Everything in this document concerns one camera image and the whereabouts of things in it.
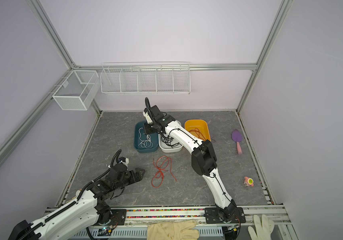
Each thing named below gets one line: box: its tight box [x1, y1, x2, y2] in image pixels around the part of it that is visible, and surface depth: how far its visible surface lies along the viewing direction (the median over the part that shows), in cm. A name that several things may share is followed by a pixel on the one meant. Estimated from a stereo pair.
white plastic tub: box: [158, 130, 183, 153], surface depth 101 cm
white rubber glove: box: [247, 214, 275, 240], surface depth 71 cm
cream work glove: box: [147, 219, 200, 240], surface depth 71 cm
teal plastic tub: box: [134, 121, 159, 154], surface depth 100 cm
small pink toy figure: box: [243, 176, 254, 187], surface depth 82 cm
